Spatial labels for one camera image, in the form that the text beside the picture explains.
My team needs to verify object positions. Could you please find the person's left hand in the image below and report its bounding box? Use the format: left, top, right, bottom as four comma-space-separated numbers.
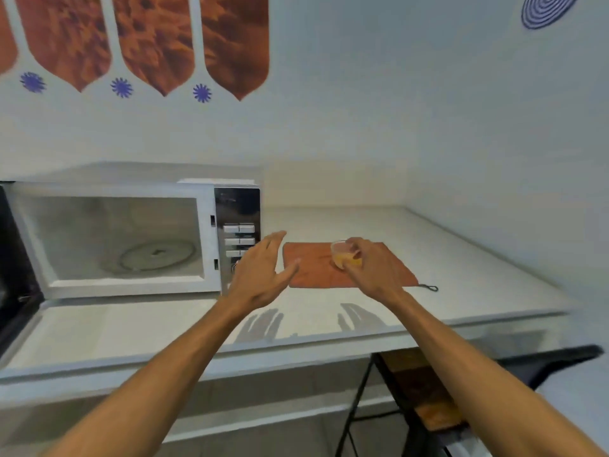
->
220, 230, 302, 311

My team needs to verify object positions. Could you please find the person's right hand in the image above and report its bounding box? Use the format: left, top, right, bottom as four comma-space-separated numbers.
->
341, 237, 406, 308

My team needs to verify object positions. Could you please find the small clear cup orange liquid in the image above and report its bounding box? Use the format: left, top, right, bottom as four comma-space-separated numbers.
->
331, 239, 363, 271

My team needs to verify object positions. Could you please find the person's left forearm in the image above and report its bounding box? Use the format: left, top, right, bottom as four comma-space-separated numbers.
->
42, 295, 259, 457

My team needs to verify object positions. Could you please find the person's right forearm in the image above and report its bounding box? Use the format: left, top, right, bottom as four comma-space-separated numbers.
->
376, 288, 609, 457

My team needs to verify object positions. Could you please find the orange cloth with black loop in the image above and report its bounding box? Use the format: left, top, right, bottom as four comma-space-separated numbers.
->
283, 242, 439, 293

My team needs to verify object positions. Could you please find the white microwave oven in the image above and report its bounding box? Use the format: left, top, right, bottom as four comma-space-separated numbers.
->
1, 178, 262, 301

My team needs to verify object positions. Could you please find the glass microwave turntable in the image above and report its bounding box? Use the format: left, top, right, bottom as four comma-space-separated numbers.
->
117, 240, 197, 273

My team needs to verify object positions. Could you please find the black stand with wooden top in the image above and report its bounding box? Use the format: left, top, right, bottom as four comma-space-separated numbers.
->
335, 347, 476, 457

